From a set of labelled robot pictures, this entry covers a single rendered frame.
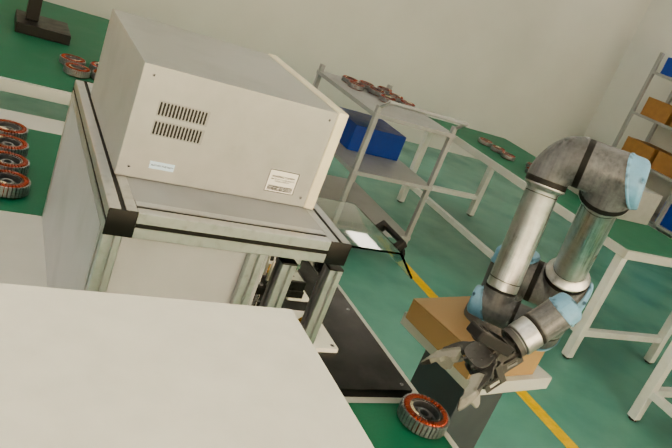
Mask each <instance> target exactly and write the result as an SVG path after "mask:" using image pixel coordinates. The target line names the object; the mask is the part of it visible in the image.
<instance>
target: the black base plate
mask: <svg viewBox="0 0 672 448"><path fill-rule="evenodd" d="M300 266H301V267H300V269H298V271H299V272H300V274H301V275H302V277H303V278H304V280H305V281H306V286H305V288H304V291H305V293H306V294H307V296H308V297H309V300H310V297H311V295H312V292H313V290H314V287H315V285H316V282H317V280H318V277H319V275H318V273H317V272H316V271H315V269H314V268H313V266H312V265H311V263H310V262H309V261H304V260H301V263H300ZM308 302H309V301H308ZM308 302H301V301H291V300H287V299H286V297H285V299H284V301H283V304H282V306H281V308H283V309H291V310H298V311H305V310H306V307H307V305H308ZM322 324H323V325H324V327H325V329H326V330H327V332H328V333H329V335H330V336H331V338H332V340H333V341H334V343H335V344H336V346H337V347H338V352H337V353H326V352H318V354H319V356H320V357H321V359H322V361H323V362H324V364H325V366H326V367H327V369H328V371H329V372H330V374H331V376H332V377H333V379H334V381H335V382H336V384H337V386H338V388H339V389H340V391H341V393H342V394H343V396H344V397H392V398H403V396H404V395H406V394H408V393H412V389H411V387H410V386H409V385H408V383H407V382H406V381H405V379H404V378H403V376H402V375H401V374H400V372H399V371H398V370H397V368H396V367H395V365H394V364H393V363H392V361H391V360H390V359H389V357H388V356H387V354H386V353H385V352H384V350H383V349H382V348H381V346H380V345H379V343H378V342H377V341H376V339H375V338H374V337H373V335H372V334H371V332H370V331H369V330H368V328H367V327H366V326H365V324H364V323H363V321H362V320H361V319H360V317H359V316H358V315H357V313H356V312H355V310H354V309H353V308H352V306H351V305H350V304H349V302H348V301H347V299H346V298H345V297H344V295H343V294H342V293H341V291H340V290H339V288H338V287H337V288H336V290H335V293H334V295H333V298H332V300H331V303H330V305H329V307H328V310H327V312H326V315H325V317H324V319H323V322H322Z"/></svg>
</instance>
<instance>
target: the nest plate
mask: <svg viewBox="0 0 672 448"><path fill-rule="evenodd" d="M293 312H294V314H295V315H296V317H297V319H299V318H301V317H303V315H304V312H305V311H298V310H293ZM313 346H314V347H315V349H316V351H317V352H326V353H337V352H338V347H337V346H336V344H335V343H334V341H333V340H332V338H331V336H330V335H329V333H328V332H327V330H326V329H325V327H324V325H323V324H321V327H320V329H319V332H318V334H317V336H316V339H315V341H314V344H313Z"/></svg>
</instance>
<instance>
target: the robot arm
mask: <svg viewBox="0 0 672 448"><path fill-rule="evenodd" d="M650 169H651V163H650V161H649V160H648V159H646V158H643V157H641V156H638V155H636V154H635V153H633V152H632V153H630V152H628V151H625V150H622V149H619V148H616V147H613V146H610V145H608V144H605V143H602V142H599V141H596V140H593V139H591V138H589V137H586V136H569V137H566V138H563V139H560V140H558V141H556V142H554V143H553V144H551V145H549V146H548V147H547V148H545V149H544V150H543V151H542V152H541V153H540V154H539V155H538V156H537V157H536V159H535V160H534V161H533V162H532V164H531V166H530V167H529V169H528V172H527V174H526V176H525V181H526V183H527V186H526V188H525V191H524V193H523V196H522V198H521V200H520V203H519V205H518V208H517V210H516V212H515V215H514V217H513V219H512V222H511V224H510V227H509V229H508V231H507V234H506V236H505V239H504V241H503V243H502V245H500V246H498V247H497V248H496V250H495V253H494V255H493V257H491V262H490V264H489V267H488V269H487V272H486V274H485V277H484V279H483V282H482V284H481V285H477V286H476V287H475V289H474V291H473V293H472V295H471V297H470V300H469V302H468V303H467V304H466V307H465V309H464V315H465V316H466V318H467V319H468V320H469V321H470V322H471V323H470V324H469V325H468V326H467V328H466V329H467V331H468V332H469V333H470V334H471V336H472V338H473V339H474V340H475V341H470V342H469V341H460V342H456V343H453V344H450V345H448V346H445V347H443V348H442V349H440V350H438V351H436V352H434V353H433V354H431V355H429V356H428V357H426V358H425V359H424V360H422V361H421V365H425V364H431V363H434V362H437V363H438V364H439V365H440V366H441V367H442V368H443V369H451V368H452V367H453V364H454V363H457V362H462V361H465V363H464V364H465V367H466V369H467V370H468V372H469V374H470V375H471V376H470V378H469V385H468V387H467V388H466V389H465V390H464V394H463V396H462V397H461V398H459V402H458V406H457V411H461V410H463V409H464V408H466V407H467V406H469V405H470V404H471V405H472V406H473V407H474V408H478V406H479V404H480V392H481V390H482V389H485V391H486V393H489V392H490V391H492V390H493V389H495V388H496V387H498V386H499V385H501V384H502V383H504V382H505V381H507V380H506V377H505V373H507V372H508V371H510V370H511V369H513V368H514V367H516V366H518V365H519V364H521V363H522V362H524V360H523V357H524V356H525V355H526V354H527V355H529V354H531V353H532V352H534V351H541V352H544V351H548V350H550V349H552V348H553V347H554V346H556V345H557V344H558V342H559V341H560V338H561V336H562V335H563V334H564V332H565V331H566V330H568V329H569V328H571V327H574V325H575V324H576V323H578V322H579V321H580V320H581V318H582V313H581V312H582V310H583V309H584V307H585V305H586V303H587V302H588V300H589V298H590V296H591V294H592V291H593V288H594V284H593V283H592V282H591V277H590V274H589V271H590V269H591V267H592V265H593V263H594V261H595V259H596V257H597V255H598V253H599V251H600V249H601V247H602V245H603V243H604V241H605V239H606V238H607V236H608V234H609V232H610V230H611V228H612V226H613V224H614V222H615V220H616V218H617V217H620V216H623V215H625V214H626V213H627V212H628V210H637V209H638V206H639V203H640V200H641V197H642V194H643V191H644V188H645V184H646V181H647V178H648V175H649V172H650ZM568 186H571V187H574V188H577V189H579V192H578V196H579V199H580V201H581V204H580V206H579V208H578V210H577V213H576V215H575V217H574V219H573V222H572V224H571V226H570V228H569V231H568V233H567V235H566V237H565V239H564V242H563V244H562V246H561V248H560V251H559V253H558V255H557V257H556V258H553V259H551V260H550V261H549V262H548V263H546V262H543V261H541V260H540V254H539V253H538V252H537V251H535V250H536V248H537V246H538V243H539V241H540V239H541V236H542V234H543V232H544V229H545V227H546V225H547V222H548V220H549V218H550V215H551V213H552V211H553V208H554V206H555V204H556V201H557V199H558V197H559V196H561V195H564V194H565V192H566V190H567V188H568ZM522 299H523V300H526V301H528V302H530V303H533V304H535V305H537V307H535V308H534V309H533V308H531V307H529V306H527V305H524V304H522V303H521V301H522ZM501 336H502V337H501ZM463 355H465V356H463ZM498 380H500V383H498V384H497V385H495V386H494V387H492V388H491V389H490V385H492V384H493V383H495V382H496V381H498Z"/></svg>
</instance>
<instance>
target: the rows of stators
mask: <svg viewBox="0 0 672 448"><path fill-rule="evenodd" d="M27 135H28V128H27V127H25V126H24V125H22V124H20V123H18V122H15V121H12V120H10V121H9V120H8V119H7V120H6V119H0V197H2V196H3V198H11V199H12V198H14V199H16V198H21V197H25V196H27V195H28V194H29V191H30V186H31V180H30V179H29V178H27V177H26V175H27V174H28V171H29V167H30V161H29V160H28V159H27V158H25V157H26V156H27V154H28V150H29V144H28V143H27V142H26V141H25V140H26V139H27Z"/></svg>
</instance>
